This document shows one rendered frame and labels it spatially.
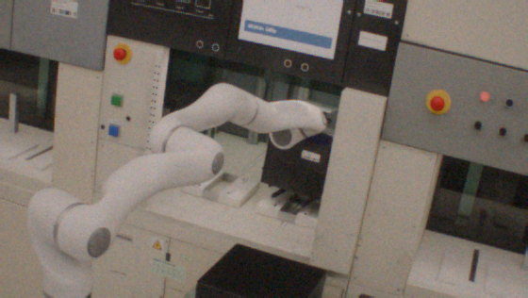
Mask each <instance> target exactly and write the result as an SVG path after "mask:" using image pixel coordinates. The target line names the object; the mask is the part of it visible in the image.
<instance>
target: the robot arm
mask: <svg viewBox="0 0 528 298"><path fill-rule="evenodd" d="M331 120H332V119H330V118H327V116H326V113H325V112H322V111H320V110H319V109H318V108H316V107H315V106H312V105H310V104H308V103H306V102H302V101H283V102H275V103H267V102H265V101H263V100H261V99H259V98H257V97H255V96H253V95H252V94H250V93H248V92H246V91H243V90H241V89H239V88H236V87H234V86H232V85H230V84H226V83H220V84H217V85H214V86H213V87H211V88H210V89H209V90H208V91H207V92H206V93H205V94H204V95H203V96H202V97H201V98H199V99H198V100H197V101H196V102H195V103H193V104H192V105H190V106H189V107H188V108H184V109H182V110H179V111H177V112H174V113H172V114H169V115H167V116H165V117H162V118H161V119H160V120H159V121H158V122H157V123H156V124H155V125H154V126H153V128H152V129H151V131H150V134H149V139H148V141H149V146H150V149H151V151H152V152H153V153H154V155H143V156H139V157H136V158H134V159H132V160H130V161H129V162H127V163H125V165H124V166H122V167H121V168H119V169H118V170H117V171H115V172H114V173H113V174H111V175H110V176H109V178H108V179H107V180H106V181H105V183H104V185H103V188H102V199H101V201H99V202H98V203H96V204H94V205H88V204H86V203H84V202H82V201H81V200H79V199H78V198H76V197H74V196H73V195H71V194H70V193H69V192H67V191H65V190H59V189H53V188H44V189H42V190H39V191H38V192H37V193H36V194H35V195H34V196H33V197H32V198H31V199H30V202H29V205H28V207H27V211H26V215H25V217H26V225H27V230H28V234H29V237H30V242H31V245H32V248H33V250H34V253H35V254H36V257H37V259H38V261H39V263H40V265H41V269H42V287H43V289H42V298H92V290H93V288H92V274H91V269H90V267H89V265H88V263H87V262H86V261H93V260H95V259H97V258H99V257H101V256H103V255H104V254H105V253H106V252H107V251H108V250H109V248H110V247H111V244H112V243H113V242H114V241H115V239H116V237H117V235H118V233H119V231H120V228H121V226H122V224H123V222H124V220H125V219H126V218H127V216H128V215H129V214H130V212H131V211H133V210H134V209H135V208H136V207H138V206H139V205H140V204H142V203H143V202H144V201H145V200H147V199H148V198H150V197H151V196H153V195H154V194H156V193H158V192H162V191H164V190H170V189H175V188H182V187H188V186H195V185H199V184H202V183H205V182H207V181H208V180H210V179H212V178H214V177H215V176H216V175H217V174H218V173H219V172H220V171H221V169H222V167H223V164H224V151H223V148H222V147H221V146H220V144H219V143H217V142H216V141H215V140H213V139H211V138H210V137H208V136H205V135H203V134H201V133H198V132H200V131H204V130H207V129H210V128H212V127H215V126H218V125H221V124H224V123H226V122H227V121H229V122H231V123H234V124H237V125H240V126H243V127H245V128H248V129H251V130H253V131H255V132H258V133H264V134H265V133H270V137H271V140H272V143H273V144H274V145H275V146H276V147H277V148H279V149H284V150H285V149H289V148H290V147H292V146H293V145H294V144H296V143H297V142H299V141H301V140H304V139H306V138H308V137H311V136H314V135H317V134H319V133H320V132H322V131H323V130H324V129H325V128H326V125H327V124H330V123H331Z"/></svg>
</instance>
